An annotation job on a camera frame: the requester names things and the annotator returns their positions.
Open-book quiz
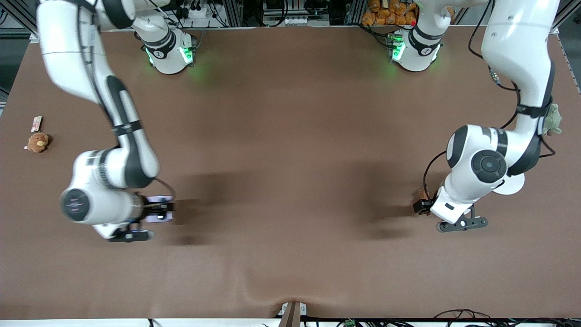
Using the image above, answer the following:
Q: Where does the lavender flip phone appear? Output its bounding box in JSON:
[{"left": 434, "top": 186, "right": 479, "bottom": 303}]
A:
[{"left": 145, "top": 195, "right": 175, "bottom": 223}]

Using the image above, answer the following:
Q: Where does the white round-head desk lamp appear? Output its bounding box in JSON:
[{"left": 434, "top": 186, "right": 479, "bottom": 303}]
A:
[{"left": 492, "top": 173, "right": 526, "bottom": 196}]

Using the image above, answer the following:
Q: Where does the brown plush toy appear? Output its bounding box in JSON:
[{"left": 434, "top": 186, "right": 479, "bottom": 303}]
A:
[{"left": 24, "top": 132, "right": 50, "bottom": 153}]

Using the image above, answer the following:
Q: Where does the green plush toy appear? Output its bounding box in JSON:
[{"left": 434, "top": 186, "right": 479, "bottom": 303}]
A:
[{"left": 542, "top": 104, "right": 563, "bottom": 136}]

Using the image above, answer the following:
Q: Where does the bag of orange snacks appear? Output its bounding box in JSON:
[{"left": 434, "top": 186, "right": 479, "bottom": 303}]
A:
[{"left": 362, "top": 0, "right": 417, "bottom": 26}]

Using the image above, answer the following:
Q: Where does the white power strip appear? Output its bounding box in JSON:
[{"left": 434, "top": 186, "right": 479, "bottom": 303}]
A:
[{"left": 181, "top": 4, "right": 215, "bottom": 20}]

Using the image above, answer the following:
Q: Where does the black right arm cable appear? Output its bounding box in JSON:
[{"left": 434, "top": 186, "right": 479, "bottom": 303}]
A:
[{"left": 152, "top": 177, "right": 177, "bottom": 200}]

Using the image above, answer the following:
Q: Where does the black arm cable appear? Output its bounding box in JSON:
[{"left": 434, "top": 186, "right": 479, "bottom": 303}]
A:
[
  {"left": 152, "top": 177, "right": 177, "bottom": 200},
  {"left": 422, "top": 0, "right": 556, "bottom": 203}
]

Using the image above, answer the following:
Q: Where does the black floor cable bundle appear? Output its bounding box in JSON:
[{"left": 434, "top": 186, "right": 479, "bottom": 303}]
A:
[{"left": 431, "top": 309, "right": 581, "bottom": 327}]

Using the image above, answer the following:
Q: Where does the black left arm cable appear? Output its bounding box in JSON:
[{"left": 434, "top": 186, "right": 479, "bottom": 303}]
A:
[{"left": 422, "top": 0, "right": 556, "bottom": 203}]

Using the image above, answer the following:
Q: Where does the front camera mount bracket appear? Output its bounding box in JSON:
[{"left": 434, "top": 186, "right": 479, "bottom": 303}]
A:
[{"left": 277, "top": 301, "right": 308, "bottom": 327}]

